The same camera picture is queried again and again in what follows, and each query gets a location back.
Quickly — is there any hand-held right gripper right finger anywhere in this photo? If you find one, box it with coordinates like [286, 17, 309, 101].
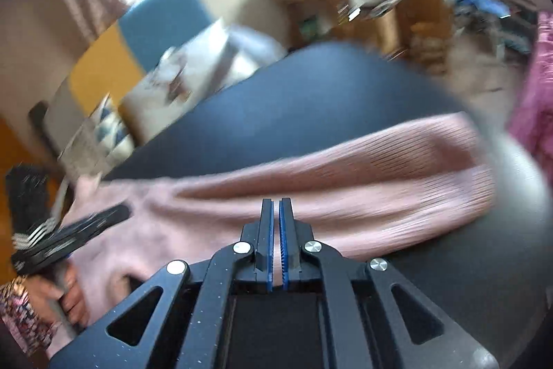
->
[280, 197, 498, 369]

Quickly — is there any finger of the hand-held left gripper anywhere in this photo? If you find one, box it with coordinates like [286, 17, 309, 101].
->
[56, 204, 131, 244]

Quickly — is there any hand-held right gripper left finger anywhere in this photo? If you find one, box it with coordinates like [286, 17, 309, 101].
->
[49, 198, 275, 369]

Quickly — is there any pink knit sweater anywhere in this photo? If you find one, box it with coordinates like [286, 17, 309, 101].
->
[45, 112, 497, 359]

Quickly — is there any person's left hand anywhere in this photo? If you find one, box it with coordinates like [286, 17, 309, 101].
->
[26, 265, 89, 329]

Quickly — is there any tiger print cushion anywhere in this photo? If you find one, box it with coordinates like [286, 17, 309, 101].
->
[58, 96, 134, 175]

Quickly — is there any deer print cushion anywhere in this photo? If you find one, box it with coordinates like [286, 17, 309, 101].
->
[119, 21, 281, 114]

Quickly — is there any grey yellow blue sofa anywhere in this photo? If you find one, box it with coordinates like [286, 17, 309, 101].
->
[28, 0, 294, 179]

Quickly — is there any wooden side table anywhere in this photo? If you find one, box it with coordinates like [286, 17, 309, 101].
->
[272, 0, 409, 63]

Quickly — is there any magenta fuzzy cloth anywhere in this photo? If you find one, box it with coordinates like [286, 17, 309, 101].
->
[507, 12, 553, 179]

